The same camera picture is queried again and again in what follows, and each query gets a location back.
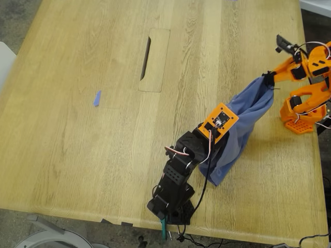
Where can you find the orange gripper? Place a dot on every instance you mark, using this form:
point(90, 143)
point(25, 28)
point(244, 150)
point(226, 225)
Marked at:
point(284, 71)

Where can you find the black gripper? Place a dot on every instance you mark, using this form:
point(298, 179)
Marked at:
point(200, 132)

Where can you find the blue T-shirt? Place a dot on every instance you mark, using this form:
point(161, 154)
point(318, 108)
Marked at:
point(245, 116)

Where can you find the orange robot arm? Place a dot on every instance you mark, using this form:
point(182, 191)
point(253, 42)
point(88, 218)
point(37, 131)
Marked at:
point(305, 95)

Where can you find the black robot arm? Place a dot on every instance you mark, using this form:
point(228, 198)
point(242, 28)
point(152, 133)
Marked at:
point(173, 186)

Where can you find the white bench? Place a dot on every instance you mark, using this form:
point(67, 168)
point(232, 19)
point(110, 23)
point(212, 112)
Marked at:
point(318, 5)

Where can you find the green table clamp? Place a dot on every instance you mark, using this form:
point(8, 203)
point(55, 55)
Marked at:
point(163, 230)

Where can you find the blue masking tape piece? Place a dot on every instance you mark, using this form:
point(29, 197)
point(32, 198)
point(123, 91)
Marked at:
point(97, 98)

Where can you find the grey round bin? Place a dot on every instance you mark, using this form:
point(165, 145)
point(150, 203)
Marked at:
point(51, 240)

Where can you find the white chair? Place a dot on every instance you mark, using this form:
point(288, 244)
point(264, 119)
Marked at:
point(5, 64)

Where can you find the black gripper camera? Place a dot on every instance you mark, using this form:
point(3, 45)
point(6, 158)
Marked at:
point(284, 44)

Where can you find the orange camera mount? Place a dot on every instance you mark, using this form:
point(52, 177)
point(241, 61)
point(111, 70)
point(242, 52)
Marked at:
point(219, 118)

